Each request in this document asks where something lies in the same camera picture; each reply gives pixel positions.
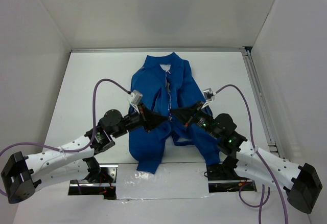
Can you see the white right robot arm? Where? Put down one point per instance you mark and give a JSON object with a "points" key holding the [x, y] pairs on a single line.
{"points": [[301, 183]]}

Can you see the blue zip jacket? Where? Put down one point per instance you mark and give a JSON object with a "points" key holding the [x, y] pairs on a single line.
{"points": [[166, 83]]}

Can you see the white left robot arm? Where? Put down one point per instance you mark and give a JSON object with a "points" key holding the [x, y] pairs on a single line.
{"points": [[23, 175]]}

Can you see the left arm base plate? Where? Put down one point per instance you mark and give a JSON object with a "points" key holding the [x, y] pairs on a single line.
{"points": [[96, 179]]}

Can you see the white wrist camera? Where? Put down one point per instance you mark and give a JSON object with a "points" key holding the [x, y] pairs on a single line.
{"points": [[135, 98], [209, 96]]}

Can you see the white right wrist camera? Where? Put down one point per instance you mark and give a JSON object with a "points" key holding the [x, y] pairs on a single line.
{"points": [[209, 96]]}

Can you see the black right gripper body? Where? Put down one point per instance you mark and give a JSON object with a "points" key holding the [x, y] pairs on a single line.
{"points": [[204, 120]]}

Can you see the aluminium frame rail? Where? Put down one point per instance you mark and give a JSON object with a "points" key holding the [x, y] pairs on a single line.
{"points": [[272, 140]]}

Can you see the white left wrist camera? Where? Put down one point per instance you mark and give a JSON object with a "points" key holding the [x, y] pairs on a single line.
{"points": [[135, 98]]}

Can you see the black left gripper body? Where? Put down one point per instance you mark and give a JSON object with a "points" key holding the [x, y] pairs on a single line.
{"points": [[132, 122]]}

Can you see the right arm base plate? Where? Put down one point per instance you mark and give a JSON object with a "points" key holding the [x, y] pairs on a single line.
{"points": [[224, 179]]}

